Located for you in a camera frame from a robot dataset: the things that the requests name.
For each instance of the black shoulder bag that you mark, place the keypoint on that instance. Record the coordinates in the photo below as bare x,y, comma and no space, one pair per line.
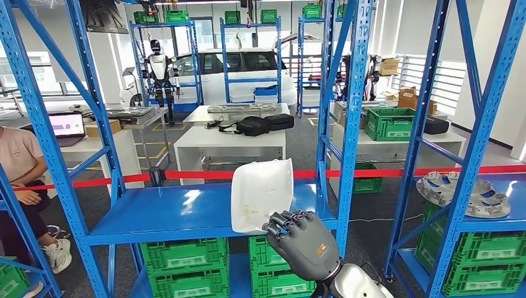
252,126

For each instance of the black soft case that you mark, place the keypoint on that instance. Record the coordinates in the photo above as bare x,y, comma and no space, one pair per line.
436,126

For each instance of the small cardboard box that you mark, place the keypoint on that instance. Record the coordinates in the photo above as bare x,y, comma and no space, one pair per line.
432,107

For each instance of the grey metal tray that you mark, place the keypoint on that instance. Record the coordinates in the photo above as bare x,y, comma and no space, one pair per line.
131,112
242,107

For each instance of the blue steel shelf rack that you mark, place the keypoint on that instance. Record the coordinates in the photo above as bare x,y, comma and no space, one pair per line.
196,61
37,257
164,218
481,123
222,61
300,61

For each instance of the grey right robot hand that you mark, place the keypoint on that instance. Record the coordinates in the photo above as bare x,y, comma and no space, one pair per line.
308,246

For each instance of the dark long table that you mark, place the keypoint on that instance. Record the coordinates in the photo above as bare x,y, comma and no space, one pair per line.
10,90

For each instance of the round grey metal part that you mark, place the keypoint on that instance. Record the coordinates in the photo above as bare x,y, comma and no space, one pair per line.
443,193

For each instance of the open laptop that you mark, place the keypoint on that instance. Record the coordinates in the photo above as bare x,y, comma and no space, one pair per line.
67,124

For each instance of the closed cardboard box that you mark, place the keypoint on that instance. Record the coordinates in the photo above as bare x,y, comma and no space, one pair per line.
116,127

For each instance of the open brown cardboard box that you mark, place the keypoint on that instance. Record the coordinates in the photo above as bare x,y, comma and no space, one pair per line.
407,98

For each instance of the white car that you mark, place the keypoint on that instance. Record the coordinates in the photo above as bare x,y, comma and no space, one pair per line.
213,84

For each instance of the printed cardboard box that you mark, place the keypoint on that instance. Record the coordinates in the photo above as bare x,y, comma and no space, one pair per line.
389,66

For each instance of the black hard case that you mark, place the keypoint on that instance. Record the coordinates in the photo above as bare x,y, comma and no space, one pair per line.
280,122

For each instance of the person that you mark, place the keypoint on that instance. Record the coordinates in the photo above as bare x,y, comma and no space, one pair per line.
16,154

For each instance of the blue white stacked bins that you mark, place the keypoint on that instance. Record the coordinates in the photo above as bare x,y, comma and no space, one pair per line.
266,93

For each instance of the white plastic shell part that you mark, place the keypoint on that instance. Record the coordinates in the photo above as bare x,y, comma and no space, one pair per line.
261,193

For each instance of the black white humanoid robot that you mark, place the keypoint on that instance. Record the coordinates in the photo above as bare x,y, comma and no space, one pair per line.
374,78
158,65

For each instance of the red barrier belt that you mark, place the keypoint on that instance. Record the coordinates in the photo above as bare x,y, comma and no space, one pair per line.
197,175

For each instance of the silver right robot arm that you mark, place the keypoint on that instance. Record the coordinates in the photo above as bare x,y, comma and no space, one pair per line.
357,284

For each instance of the steel table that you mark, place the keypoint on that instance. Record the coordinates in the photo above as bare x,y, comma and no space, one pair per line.
152,117
197,115

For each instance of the black barrier belt post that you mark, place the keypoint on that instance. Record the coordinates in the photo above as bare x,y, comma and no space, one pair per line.
157,177

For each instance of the white desk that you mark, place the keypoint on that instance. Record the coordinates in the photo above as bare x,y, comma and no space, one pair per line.
230,142
86,150
390,150

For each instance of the black hanging screen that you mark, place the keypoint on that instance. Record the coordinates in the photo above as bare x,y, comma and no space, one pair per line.
105,16

